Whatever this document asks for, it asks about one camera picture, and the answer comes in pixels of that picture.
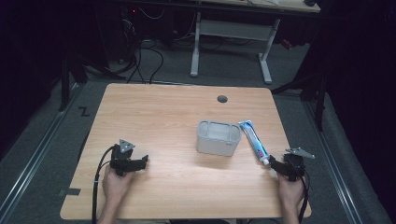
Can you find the white-framed wooden desk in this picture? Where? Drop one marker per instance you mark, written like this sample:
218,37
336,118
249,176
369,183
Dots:
236,29

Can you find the blue and white toothpaste tube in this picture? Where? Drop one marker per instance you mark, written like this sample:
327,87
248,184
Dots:
253,140

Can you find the light grey divided holder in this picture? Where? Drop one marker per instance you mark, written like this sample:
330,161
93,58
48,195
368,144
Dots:
218,138

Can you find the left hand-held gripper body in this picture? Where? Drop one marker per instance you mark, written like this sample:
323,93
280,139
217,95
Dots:
122,161

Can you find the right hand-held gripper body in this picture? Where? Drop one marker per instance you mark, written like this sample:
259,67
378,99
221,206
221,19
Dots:
294,165

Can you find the grey floor tape strip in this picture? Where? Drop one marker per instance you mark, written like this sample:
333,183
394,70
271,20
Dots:
70,192

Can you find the metal floor rail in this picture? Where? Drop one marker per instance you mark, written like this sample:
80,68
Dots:
34,155
333,168

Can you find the person's right hand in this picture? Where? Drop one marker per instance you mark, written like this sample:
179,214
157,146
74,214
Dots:
290,190

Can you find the person's left hand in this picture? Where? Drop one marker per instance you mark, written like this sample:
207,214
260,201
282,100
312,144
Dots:
115,185

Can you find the black metal stand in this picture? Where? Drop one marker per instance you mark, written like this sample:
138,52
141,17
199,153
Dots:
67,81
314,90

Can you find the black round table grommet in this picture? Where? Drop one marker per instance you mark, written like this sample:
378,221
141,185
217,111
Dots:
222,99

